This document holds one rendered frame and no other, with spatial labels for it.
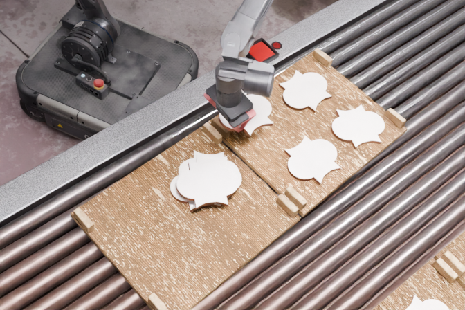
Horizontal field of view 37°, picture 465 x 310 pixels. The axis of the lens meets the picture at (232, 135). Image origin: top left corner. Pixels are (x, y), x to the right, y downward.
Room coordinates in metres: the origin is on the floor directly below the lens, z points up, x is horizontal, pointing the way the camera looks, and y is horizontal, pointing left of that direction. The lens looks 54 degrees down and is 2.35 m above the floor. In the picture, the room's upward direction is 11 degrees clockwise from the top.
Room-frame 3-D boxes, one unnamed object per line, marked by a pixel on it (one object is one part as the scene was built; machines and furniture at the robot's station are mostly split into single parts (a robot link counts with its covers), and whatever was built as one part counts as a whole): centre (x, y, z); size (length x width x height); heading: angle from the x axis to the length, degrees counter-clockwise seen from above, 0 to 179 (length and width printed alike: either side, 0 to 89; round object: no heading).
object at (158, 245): (0.79, 0.07, 0.93); 0.41 x 0.35 x 0.02; 142
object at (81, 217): (0.72, 0.29, 0.95); 0.06 x 0.02 x 0.03; 52
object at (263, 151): (1.12, -0.19, 0.93); 0.41 x 0.35 x 0.02; 142
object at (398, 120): (1.19, -0.42, 0.95); 0.06 x 0.02 x 0.03; 52
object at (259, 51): (1.35, -0.03, 0.92); 0.06 x 0.06 x 0.01; 49
